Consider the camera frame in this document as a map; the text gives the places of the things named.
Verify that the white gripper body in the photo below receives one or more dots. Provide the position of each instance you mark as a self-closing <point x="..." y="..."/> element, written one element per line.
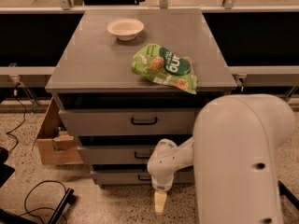
<point x="162" y="183"/>

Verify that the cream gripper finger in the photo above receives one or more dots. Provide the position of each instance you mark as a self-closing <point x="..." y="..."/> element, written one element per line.
<point x="159" y="201"/>

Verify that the black cable floor loop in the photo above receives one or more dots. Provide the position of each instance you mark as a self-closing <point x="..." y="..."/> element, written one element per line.
<point x="41" y="201"/>

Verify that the grey bottom drawer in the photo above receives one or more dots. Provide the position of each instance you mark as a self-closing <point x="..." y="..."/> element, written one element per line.
<point x="135" y="177"/>

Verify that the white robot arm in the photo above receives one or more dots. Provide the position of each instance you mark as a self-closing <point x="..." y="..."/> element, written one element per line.
<point x="232" y="153"/>

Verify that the green snack bag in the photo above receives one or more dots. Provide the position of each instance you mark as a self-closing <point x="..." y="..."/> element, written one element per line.
<point x="161" y="66"/>

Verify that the black stand leg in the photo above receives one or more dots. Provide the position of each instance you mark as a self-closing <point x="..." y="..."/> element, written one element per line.
<point x="69" y="198"/>
<point x="284" y="191"/>

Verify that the grey top drawer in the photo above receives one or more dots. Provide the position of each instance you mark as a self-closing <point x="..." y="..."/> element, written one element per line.
<point x="106" y="122"/>

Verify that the grey drawer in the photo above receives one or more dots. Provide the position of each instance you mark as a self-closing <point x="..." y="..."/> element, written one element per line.
<point x="135" y="177"/>
<point x="115" y="154"/>
<point x="106" y="122"/>

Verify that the black stand leg right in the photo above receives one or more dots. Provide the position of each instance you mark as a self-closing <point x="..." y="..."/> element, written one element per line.
<point x="284" y="191"/>

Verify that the brown cardboard box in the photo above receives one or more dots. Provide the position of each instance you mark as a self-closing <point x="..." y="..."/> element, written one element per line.
<point x="55" y="145"/>

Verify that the white paper bowl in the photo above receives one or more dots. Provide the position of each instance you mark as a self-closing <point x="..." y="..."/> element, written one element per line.
<point x="125" y="29"/>

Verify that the grey middle drawer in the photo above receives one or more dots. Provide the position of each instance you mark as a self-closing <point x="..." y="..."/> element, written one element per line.
<point x="115" y="154"/>

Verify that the black stand leg left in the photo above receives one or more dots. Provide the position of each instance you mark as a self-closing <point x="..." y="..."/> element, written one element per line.
<point x="69" y="198"/>

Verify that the grey drawer cabinet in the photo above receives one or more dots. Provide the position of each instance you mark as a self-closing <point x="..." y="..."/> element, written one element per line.
<point x="96" y="72"/>

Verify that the black object left edge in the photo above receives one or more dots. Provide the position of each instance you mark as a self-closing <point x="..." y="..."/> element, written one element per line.
<point x="5" y="170"/>

